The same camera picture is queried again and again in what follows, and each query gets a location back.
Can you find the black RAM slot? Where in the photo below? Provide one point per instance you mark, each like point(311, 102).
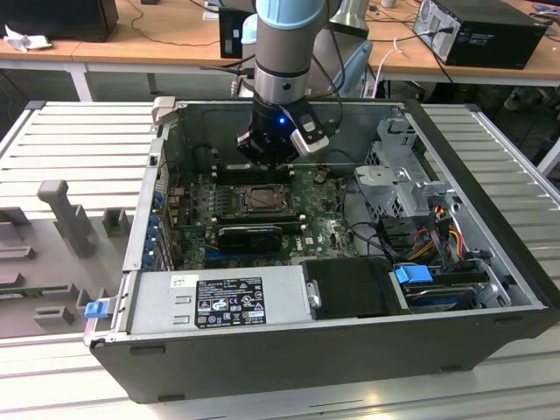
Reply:
point(227, 181)
point(262, 217)
point(227, 177)
point(227, 172)
point(227, 168)

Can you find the CPU socket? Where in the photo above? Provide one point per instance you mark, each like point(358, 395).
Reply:
point(290, 202)

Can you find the blue expansion slot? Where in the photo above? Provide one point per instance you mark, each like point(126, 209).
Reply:
point(227, 255)

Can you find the round coin cell battery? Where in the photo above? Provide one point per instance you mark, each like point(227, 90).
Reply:
point(319, 176)

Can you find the green RAM stick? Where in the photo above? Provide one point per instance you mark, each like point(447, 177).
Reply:
point(17, 292)
point(293, 226)

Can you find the green motherboard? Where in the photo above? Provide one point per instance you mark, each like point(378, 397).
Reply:
point(319, 227)

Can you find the finned chipset heatsink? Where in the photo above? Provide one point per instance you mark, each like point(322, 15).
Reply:
point(249, 240)

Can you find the pale blue teach pendant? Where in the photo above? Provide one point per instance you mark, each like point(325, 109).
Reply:
point(356, 65)

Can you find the small black computer box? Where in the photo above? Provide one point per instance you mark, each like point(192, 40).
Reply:
point(225, 22)

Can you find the white cup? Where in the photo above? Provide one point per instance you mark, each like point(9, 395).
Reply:
point(388, 2)

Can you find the black plastic drive shroud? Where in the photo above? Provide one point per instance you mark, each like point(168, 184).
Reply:
point(350, 289)

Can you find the silver power supply unit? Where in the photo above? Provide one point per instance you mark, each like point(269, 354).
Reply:
point(153, 306)

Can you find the hard disk blue carrier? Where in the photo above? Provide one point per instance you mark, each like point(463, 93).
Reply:
point(413, 280)

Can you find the black open PC case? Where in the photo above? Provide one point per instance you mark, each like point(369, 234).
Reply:
point(262, 363)

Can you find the large black box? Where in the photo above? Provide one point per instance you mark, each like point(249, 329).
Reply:
point(57, 19)

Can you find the black desktop computer case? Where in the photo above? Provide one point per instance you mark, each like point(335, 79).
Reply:
point(494, 39)

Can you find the blue plastic latch tab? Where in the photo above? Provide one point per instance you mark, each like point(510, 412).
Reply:
point(94, 310)

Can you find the gray parts rack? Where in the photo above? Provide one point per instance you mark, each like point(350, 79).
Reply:
point(44, 262)

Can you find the crumpled white paper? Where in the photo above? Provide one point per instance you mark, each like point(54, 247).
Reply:
point(22, 41)

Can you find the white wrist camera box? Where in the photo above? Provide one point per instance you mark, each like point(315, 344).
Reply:
point(311, 145)

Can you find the wooden desk white frame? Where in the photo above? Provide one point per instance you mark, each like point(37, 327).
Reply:
point(61, 50)
point(184, 22)

